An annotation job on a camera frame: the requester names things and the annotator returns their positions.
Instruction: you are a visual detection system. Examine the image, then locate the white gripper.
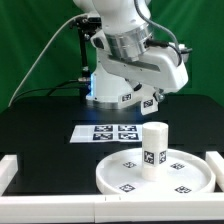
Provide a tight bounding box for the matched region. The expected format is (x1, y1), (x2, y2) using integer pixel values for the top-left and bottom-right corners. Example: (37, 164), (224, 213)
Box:
(98, 47), (188, 103)

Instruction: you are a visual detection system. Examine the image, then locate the white cross-shaped table base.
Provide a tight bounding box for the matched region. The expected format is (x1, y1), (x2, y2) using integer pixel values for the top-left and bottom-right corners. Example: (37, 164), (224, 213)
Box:
(118, 85), (158, 115)

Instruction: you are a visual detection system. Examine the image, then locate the white round table top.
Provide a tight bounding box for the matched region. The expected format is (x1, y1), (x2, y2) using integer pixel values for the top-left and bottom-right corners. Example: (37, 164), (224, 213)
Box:
(96, 148), (216, 195)

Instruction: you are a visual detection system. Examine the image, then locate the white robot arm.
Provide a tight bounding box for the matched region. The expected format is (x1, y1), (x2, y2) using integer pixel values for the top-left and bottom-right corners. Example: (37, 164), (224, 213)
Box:
(73, 0), (188, 114)

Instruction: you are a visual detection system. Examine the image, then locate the white marker sheet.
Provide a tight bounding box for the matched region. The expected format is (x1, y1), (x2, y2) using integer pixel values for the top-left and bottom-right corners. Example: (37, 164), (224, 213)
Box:
(70, 124), (142, 143)

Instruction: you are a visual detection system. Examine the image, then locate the white right fence block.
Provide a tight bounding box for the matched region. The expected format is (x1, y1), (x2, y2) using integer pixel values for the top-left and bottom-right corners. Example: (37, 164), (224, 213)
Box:
(206, 151), (224, 192)

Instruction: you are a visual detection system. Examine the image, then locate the white fence block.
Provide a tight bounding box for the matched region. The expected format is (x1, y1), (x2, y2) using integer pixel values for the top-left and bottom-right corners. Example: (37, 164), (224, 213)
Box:
(206, 151), (224, 192)
(0, 155), (18, 197)

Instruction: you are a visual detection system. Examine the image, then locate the white left fence block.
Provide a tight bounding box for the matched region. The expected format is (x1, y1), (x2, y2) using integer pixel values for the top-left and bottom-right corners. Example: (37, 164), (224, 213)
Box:
(0, 155), (18, 197)

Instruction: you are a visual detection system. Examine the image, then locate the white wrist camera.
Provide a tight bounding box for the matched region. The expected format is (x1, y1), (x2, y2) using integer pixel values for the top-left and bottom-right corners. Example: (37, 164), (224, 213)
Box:
(179, 44), (193, 63)

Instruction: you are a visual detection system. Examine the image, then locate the grey braided cable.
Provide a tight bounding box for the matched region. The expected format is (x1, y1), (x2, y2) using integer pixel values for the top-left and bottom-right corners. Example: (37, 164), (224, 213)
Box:
(133, 0), (184, 66)

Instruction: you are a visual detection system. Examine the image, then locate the black cable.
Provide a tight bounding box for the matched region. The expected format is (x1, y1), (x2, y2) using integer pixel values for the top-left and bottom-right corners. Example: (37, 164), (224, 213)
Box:
(8, 78), (92, 107)

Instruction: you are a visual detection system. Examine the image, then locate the white cable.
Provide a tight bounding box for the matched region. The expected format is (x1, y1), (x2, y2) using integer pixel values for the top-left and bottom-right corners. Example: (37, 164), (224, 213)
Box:
(7, 13), (88, 108)

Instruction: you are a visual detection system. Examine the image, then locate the white front fence rail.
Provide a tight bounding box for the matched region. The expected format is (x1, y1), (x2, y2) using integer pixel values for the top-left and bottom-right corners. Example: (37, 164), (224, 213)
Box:
(0, 193), (224, 224)

